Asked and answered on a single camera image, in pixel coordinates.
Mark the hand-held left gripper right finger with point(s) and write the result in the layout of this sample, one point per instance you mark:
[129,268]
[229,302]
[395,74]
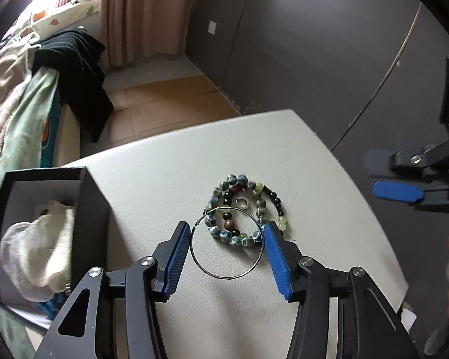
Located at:
[277,261]

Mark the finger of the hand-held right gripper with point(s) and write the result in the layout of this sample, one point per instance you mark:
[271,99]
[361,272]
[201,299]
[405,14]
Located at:
[396,192]
[378,160]

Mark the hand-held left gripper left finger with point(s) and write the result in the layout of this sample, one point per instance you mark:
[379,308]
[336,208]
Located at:
[176,261]

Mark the large silver hoop earring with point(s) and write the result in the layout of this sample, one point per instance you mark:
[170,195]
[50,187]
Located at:
[227,278]

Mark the black gift box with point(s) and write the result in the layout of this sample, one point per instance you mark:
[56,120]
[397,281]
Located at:
[93,224]

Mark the white cloth pouch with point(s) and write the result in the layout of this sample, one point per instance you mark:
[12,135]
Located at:
[33,246]

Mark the dark grey wardrobe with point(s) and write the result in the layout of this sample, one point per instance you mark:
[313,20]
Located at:
[321,45]

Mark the flattened cardboard sheet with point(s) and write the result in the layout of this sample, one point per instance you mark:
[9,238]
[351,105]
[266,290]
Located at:
[164,108]

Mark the green bed sheet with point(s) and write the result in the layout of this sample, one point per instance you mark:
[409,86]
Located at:
[30,119]

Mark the black clothing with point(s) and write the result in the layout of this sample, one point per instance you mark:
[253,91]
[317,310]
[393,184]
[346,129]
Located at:
[78,67]

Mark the beige quilt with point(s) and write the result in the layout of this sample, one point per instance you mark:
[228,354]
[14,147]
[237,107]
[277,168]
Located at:
[3,93]

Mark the pink curtain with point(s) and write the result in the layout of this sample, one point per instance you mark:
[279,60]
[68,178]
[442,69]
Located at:
[146,15]

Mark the floral printed cushion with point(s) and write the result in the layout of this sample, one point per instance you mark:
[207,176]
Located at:
[71,9]

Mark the white wall socket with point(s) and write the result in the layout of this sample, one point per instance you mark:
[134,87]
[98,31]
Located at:
[212,27]

